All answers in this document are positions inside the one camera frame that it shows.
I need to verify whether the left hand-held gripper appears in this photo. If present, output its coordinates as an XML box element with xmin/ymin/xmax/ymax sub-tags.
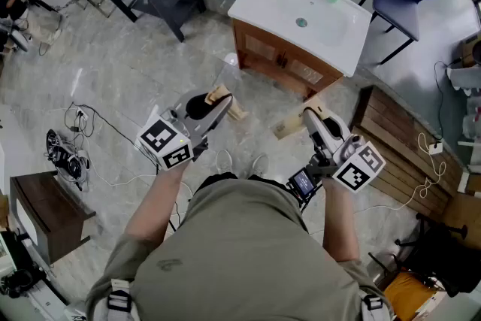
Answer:
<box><xmin>137</xmin><ymin>88</ymin><xmax>234</xmax><ymax>172</ymax></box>

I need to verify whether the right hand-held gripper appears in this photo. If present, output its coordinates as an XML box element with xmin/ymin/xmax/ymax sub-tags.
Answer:
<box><xmin>302</xmin><ymin>107</ymin><xmax>387</xmax><ymax>194</ymax></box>

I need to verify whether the short wooden stick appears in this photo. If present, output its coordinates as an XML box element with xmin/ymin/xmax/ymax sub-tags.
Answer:
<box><xmin>204</xmin><ymin>83</ymin><xmax>249</xmax><ymax>122</ymax></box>

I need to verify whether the person's right forearm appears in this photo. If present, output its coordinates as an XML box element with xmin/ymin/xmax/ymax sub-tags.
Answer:
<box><xmin>321</xmin><ymin>176</ymin><xmax>362</xmax><ymax>263</ymax></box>

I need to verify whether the person's left forearm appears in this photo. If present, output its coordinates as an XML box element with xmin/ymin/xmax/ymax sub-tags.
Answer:
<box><xmin>123</xmin><ymin>160</ymin><xmax>192</xmax><ymax>244</ymax></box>

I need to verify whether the person's left shoe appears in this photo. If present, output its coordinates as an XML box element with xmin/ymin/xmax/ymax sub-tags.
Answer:
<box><xmin>215</xmin><ymin>149</ymin><xmax>234</xmax><ymax>176</ymax></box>

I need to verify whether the person's shoe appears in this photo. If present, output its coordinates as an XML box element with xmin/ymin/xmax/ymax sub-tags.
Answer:
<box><xmin>250</xmin><ymin>153</ymin><xmax>270</xmax><ymax>178</ymax></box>
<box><xmin>215</xmin><ymin>149</ymin><xmax>234</xmax><ymax>176</ymax></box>

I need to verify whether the black screen device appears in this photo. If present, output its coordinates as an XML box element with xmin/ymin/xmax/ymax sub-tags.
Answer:
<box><xmin>286</xmin><ymin>167</ymin><xmax>320</xmax><ymax>202</ymax></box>

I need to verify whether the wooden slat platform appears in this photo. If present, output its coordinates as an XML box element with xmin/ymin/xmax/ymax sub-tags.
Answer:
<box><xmin>351</xmin><ymin>85</ymin><xmax>465</xmax><ymax>223</ymax></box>

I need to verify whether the person's right shoe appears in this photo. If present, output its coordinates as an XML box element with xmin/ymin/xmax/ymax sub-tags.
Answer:
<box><xmin>250</xmin><ymin>153</ymin><xmax>270</xmax><ymax>178</ymax></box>

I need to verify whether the white basin wooden vanity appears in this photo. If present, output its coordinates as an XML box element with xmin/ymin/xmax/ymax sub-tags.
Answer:
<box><xmin>228</xmin><ymin>0</ymin><xmax>373</xmax><ymax>99</ymax></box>

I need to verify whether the black gear pile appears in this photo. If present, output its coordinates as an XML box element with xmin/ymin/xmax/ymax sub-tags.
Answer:
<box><xmin>45</xmin><ymin>128</ymin><xmax>92</xmax><ymax>192</ymax></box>

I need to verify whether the person's olive shirt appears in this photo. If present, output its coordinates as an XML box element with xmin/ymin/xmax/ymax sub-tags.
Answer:
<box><xmin>85</xmin><ymin>176</ymin><xmax>395</xmax><ymax>321</ymax></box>

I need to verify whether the black office chair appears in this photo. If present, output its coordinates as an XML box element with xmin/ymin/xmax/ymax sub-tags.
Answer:
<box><xmin>394</xmin><ymin>213</ymin><xmax>481</xmax><ymax>298</ymax></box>

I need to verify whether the dark brown cabinet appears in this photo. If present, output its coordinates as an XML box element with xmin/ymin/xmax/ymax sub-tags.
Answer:
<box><xmin>9</xmin><ymin>171</ymin><xmax>97</xmax><ymax>266</ymax></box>

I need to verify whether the white charger with cable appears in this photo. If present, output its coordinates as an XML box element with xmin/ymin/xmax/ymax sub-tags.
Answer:
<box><xmin>360</xmin><ymin>131</ymin><xmax>448</xmax><ymax>213</ymax></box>

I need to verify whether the black cable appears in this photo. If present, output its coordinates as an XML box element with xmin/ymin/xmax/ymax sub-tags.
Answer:
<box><xmin>434</xmin><ymin>59</ymin><xmax>464</xmax><ymax>143</ymax></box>

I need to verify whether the grey shoulder strap with buckle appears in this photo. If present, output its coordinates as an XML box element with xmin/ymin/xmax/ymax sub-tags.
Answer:
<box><xmin>106</xmin><ymin>278</ymin><xmax>133</xmax><ymax>321</ymax></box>
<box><xmin>358</xmin><ymin>292</ymin><xmax>385</xmax><ymax>321</ymax></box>

